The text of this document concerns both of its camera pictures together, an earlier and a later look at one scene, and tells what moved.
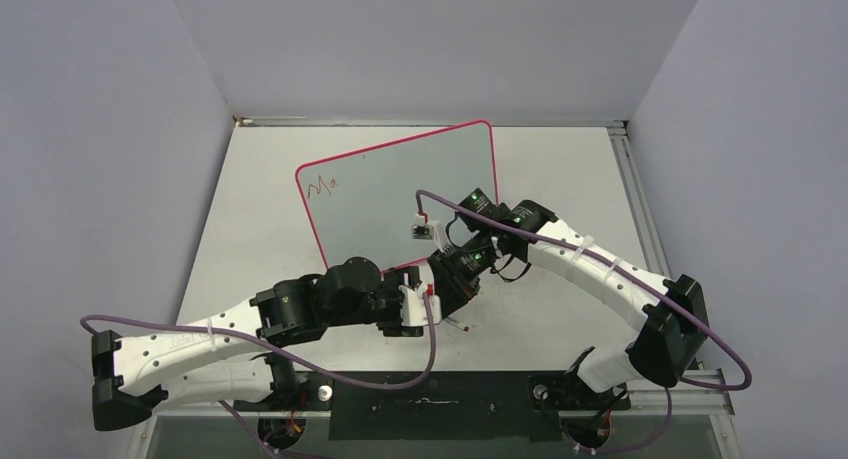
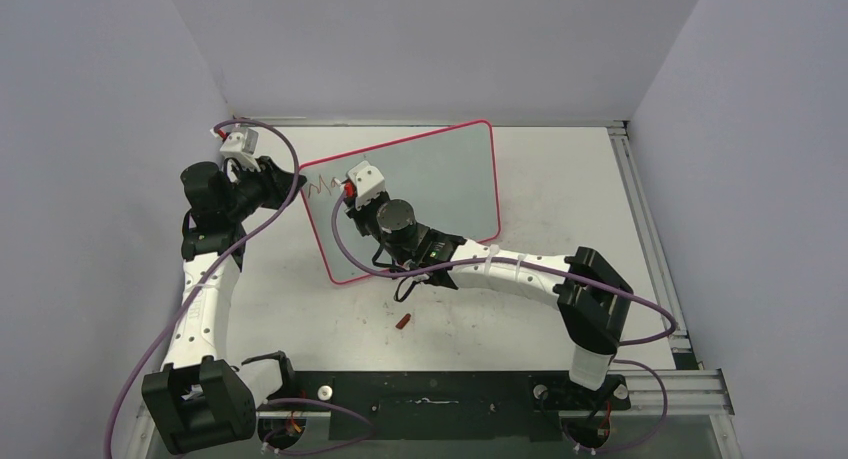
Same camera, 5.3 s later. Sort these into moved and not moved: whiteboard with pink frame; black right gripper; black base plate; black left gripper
Moved: black left gripper; black right gripper
Not moved: black base plate; whiteboard with pink frame
